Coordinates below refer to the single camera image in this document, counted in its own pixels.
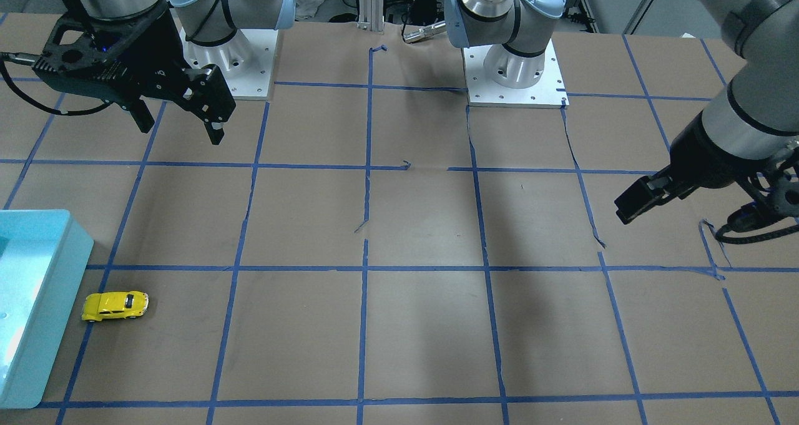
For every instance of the aluminium frame post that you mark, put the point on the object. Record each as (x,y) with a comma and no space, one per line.
(371,17)

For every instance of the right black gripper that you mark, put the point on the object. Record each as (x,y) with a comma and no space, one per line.
(155,55)

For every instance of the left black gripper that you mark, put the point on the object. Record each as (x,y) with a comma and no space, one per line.
(700,152)

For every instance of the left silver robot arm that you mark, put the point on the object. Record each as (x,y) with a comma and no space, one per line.
(747,123)

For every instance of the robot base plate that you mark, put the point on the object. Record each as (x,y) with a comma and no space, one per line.
(247,61)
(497,78)

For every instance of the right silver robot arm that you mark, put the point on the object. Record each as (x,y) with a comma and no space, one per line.
(206,23)

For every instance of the yellow toy beetle car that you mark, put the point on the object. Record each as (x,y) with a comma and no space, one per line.
(114,305)

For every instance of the light blue plastic bin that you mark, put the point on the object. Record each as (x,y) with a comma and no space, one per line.
(44,256)

